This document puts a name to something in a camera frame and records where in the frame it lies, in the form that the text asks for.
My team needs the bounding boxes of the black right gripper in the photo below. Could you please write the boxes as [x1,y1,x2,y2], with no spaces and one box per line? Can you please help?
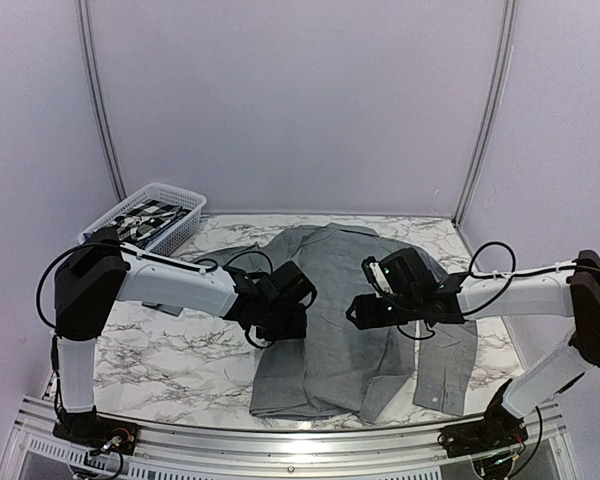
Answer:
[346,293,421,330]

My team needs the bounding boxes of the grey long sleeve shirt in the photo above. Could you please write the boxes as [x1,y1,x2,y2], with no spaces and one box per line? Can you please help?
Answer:
[179,223,478,422]

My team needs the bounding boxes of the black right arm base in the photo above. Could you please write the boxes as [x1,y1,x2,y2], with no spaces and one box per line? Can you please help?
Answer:
[437,394,528,458]

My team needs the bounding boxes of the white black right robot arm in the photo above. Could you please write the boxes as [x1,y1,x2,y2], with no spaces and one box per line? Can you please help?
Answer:
[346,249,600,448]

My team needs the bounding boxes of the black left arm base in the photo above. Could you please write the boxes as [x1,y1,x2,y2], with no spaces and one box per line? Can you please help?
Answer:
[53,410,140,455]

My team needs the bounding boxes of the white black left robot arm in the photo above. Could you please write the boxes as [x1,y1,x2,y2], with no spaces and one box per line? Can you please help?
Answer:
[54,228,317,445]

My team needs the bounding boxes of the white plastic laundry basket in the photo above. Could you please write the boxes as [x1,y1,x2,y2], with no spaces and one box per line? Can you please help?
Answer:
[77,183,207,256]

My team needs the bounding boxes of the black white plaid shirt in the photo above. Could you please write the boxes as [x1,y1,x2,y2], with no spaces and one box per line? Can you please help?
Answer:
[104,199,191,248]

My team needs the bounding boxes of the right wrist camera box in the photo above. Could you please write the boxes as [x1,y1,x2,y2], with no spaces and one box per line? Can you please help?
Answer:
[362,247,438,298]

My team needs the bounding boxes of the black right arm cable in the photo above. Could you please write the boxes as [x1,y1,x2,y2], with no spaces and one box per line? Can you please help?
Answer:
[394,241,519,341]

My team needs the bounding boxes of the aluminium front rail frame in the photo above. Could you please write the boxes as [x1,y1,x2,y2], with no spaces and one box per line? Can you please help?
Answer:
[0,397,580,479]

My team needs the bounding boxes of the aluminium corner post left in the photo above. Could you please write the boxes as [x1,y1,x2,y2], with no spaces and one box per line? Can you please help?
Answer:
[75,0,127,201]

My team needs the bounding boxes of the aluminium corner post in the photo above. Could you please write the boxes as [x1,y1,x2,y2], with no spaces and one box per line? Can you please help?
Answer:
[75,0,127,201]
[452,0,519,228]

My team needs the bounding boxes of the aluminium corner post right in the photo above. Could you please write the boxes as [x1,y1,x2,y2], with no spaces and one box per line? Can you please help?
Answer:
[452,0,519,228]

